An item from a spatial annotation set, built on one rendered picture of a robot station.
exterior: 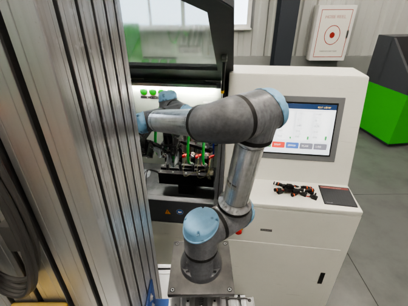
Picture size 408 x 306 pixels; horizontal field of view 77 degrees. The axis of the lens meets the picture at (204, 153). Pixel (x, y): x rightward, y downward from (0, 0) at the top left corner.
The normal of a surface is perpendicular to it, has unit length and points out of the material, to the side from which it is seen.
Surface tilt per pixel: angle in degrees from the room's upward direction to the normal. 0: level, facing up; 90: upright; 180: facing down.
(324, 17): 90
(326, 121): 76
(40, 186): 90
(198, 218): 7
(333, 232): 90
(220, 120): 67
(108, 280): 90
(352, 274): 0
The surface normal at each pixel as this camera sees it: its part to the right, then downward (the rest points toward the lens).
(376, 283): 0.00, -0.87
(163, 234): -0.13, 0.50
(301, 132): -0.12, 0.28
